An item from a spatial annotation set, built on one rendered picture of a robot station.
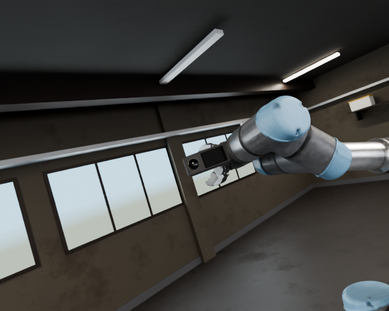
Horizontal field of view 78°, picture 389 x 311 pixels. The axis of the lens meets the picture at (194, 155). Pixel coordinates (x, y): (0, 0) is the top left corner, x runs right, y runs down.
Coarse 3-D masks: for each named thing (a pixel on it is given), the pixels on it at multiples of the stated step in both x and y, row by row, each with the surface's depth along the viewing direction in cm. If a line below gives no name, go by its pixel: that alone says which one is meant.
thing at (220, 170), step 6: (228, 138) 51; (216, 144) 58; (228, 144) 51; (228, 150) 51; (234, 156) 50; (234, 162) 57; (240, 162) 51; (246, 162) 52; (216, 168) 59; (222, 168) 56; (228, 168) 57; (234, 168) 57
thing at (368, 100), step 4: (364, 96) 562; (368, 96) 558; (372, 96) 574; (356, 100) 577; (360, 100) 570; (364, 100) 564; (368, 100) 559; (372, 100) 568; (352, 104) 584; (356, 104) 578; (360, 104) 572; (364, 104) 566; (368, 104) 560; (372, 104) 560; (352, 108) 586; (356, 108) 579; (360, 108) 573
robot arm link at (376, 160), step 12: (348, 144) 60; (360, 144) 61; (372, 144) 62; (384, 144) 62; (264, 156) 55; (360, 156) 59; (372, 156) 60; (384, 156) 61; (264, 168) 56; (276, 168) 52; (348, 168) 60; (360, 168) 61; (372, 168) 63; (384, 168) 63
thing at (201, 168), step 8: (224, 144) 53; (200, 152) 54; (208, 152) 53; (216, 152) 53; (224, 152) 53; (184, 160) 54; (192, 160) 53; (200, 160) 53; (208, 160) 53; (216, 160) 53; (224, 160) 53; (232, 160) 53; (192, 168) 53; (200, 168) 53; (208, 168) 53
